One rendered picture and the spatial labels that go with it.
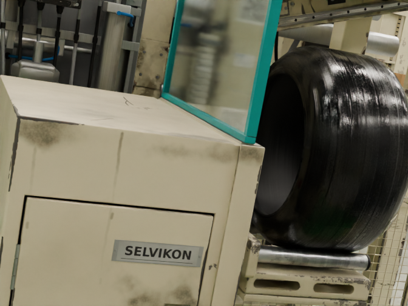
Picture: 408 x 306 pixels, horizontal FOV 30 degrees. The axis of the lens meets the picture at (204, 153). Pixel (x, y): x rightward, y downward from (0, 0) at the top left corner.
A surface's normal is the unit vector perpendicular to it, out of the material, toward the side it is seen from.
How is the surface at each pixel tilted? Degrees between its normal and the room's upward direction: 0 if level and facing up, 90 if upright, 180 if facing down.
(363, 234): 128
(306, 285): 90
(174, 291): 90
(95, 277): 90
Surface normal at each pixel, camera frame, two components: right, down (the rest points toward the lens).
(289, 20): 0.30, 0.21
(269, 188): 0.34, -0.46
